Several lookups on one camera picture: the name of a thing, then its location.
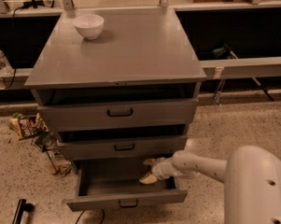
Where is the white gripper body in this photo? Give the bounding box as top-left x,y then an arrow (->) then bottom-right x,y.
151,158 -> 177,180

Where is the grey drawer cabinet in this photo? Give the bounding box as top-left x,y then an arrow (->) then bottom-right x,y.
23,7 -> 207,175

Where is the grey middle drawer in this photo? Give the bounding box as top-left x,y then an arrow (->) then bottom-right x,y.
58,135 -> 187,161

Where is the green handled tool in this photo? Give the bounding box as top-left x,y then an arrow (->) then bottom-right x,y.
212,43 -> 237,59

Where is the crumpled tan wrapper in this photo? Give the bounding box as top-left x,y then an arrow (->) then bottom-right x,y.
40,151 -> 72,176

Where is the grey bottom drawer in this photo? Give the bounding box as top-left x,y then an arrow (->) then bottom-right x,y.
65,157 -> 187,211

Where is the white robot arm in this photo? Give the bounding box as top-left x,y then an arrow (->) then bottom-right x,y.
140,146 -> 281,224

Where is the black cable at left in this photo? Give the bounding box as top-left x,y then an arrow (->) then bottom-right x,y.
4,4 -> 27,90

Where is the white ceramic bowl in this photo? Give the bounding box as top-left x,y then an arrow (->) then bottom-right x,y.
73,14 -> 105,40

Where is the dark green snack bag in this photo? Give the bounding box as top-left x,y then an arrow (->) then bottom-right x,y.
35,133 -> 57,152

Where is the metal clamp bracket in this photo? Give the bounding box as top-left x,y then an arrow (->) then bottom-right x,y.
213,67 -> 225,105

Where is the brown snack bag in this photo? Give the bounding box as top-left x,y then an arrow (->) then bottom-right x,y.
9,113 -> 49,140

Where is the clear plastic bottle on ledge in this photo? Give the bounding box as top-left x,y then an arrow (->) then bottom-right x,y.
0,50 -> 13,75

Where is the grey top drawer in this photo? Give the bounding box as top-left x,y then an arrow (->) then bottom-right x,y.
39,99 -> 198,132

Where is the grey drawer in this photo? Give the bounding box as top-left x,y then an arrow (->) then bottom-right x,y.
39,99 -> 198,132
65,157 -> 187,211
58,135 -> 187,161

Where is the black cable on floor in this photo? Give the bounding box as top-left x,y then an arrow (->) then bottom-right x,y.
74,209 -> 105,224

